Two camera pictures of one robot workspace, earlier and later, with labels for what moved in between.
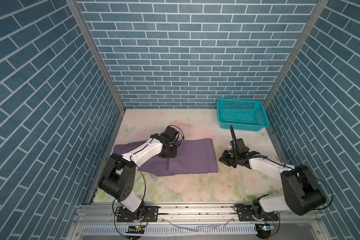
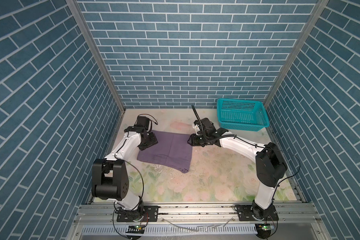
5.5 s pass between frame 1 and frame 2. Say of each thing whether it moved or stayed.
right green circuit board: stayed
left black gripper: moved
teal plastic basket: stayed
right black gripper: moved
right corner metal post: stayed
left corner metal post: stayed
